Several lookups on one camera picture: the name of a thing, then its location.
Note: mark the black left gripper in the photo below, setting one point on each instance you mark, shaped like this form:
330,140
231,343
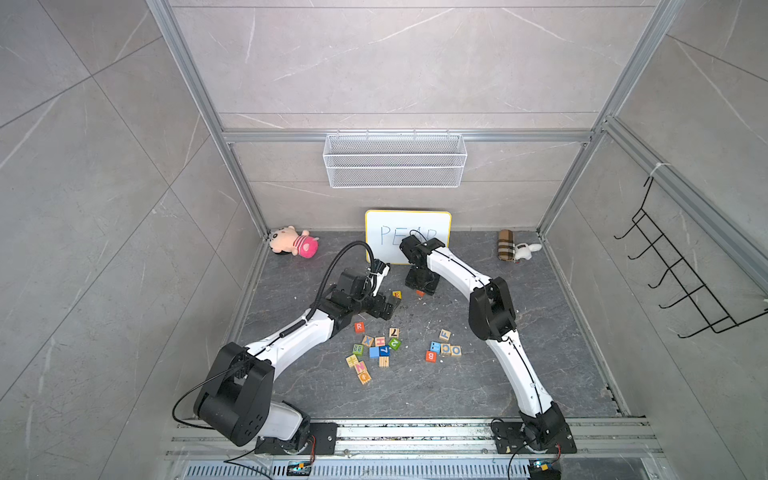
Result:
378,310

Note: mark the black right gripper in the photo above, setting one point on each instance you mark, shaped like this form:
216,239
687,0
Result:
412,283

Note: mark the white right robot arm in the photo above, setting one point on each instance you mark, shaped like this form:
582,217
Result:
492,318

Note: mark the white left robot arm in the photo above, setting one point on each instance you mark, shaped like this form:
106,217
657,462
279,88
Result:
236,399

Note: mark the green 2 block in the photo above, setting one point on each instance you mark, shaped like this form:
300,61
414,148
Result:
394,344

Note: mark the yellow framed whiteboard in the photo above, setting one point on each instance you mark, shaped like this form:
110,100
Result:
386,229

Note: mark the yellow green block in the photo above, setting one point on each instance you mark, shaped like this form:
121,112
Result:
352,360

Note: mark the orange wooden block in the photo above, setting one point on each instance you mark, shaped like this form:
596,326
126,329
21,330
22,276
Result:
364,377

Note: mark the plaid white plush toy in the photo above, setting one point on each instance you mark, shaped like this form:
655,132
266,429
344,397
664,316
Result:
510,251

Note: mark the pink striped plush pig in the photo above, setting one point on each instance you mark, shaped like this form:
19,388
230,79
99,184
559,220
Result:
287,240

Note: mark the white wire mesh basket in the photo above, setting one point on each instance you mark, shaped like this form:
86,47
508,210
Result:
415,160

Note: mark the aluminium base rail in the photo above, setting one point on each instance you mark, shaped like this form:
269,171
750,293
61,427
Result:
452,448

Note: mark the black wire hook rack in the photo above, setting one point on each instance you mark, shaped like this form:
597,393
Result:
680,272

